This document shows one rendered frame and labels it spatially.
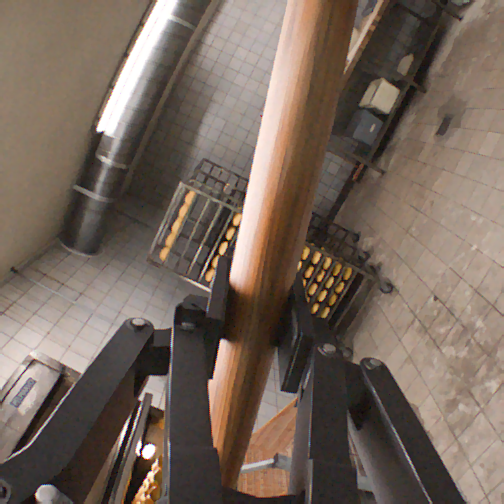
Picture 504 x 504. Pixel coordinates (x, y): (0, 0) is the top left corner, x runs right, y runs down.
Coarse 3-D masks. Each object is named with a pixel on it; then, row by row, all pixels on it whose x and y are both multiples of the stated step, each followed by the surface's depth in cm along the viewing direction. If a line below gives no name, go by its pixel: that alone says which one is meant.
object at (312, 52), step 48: (288, 0) 15; (336, 0) 14; (288, 48) 15; (336, 48) 15; (288, 96) 16; (336, 96) 16; (288, 144) 16; (288, 192) 17; (240, 240) 18; (288, 240) 17; (240, 288) 18; (288, 288) 19; (240, 336) 19; (240, 384) 20; (240, 432) 21
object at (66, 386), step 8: (56, 384) 192; (64, 384) 194; (72, 384) 195; (56, 392) 187; (64, 392) 188; (48, 400) 179; (56, 400) 181; (48, 408) 174; (40, 416) 167; (48, 416) 169; (32, 424) 161; (40, 424) 162; (32, 432) 156; (24, 440) 150; (16, 448) 144
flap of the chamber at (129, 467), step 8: (144, 408) 188; (144, 416) 183; (144, 424) 182; (136, 432) 171; (144, 432) 197; (136, 440) 166; (136, 448) 162; (128, 456) 156; (136, 456) 173; (128, 464) 152; (128, 472) 148; (128, 480) 152; (120, 488) 138; (120, 496) 135
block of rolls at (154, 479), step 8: (160, 456) 201; (160, 464) 197; (152, 472) 207; (160, 472) 189; (152, 480) 192; (160, 480) 185; (144, 488) 205; (152, 488) 178; (160, 488) 179; (136, 496) 212; (144, 496) 191; (152, 496) 173
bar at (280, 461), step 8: (280, 456) 137; (288, 456) 138; (256, 464) 137; (264, 464) 136; (272, 464) 136; (280, 464) 135; (288, 464) 135; (240, 472) 138; (360, 480) 141; (368, 480) 142; (456, 480) 155; (360, 488) 141; (368, 488) 141; (464, 496) 145
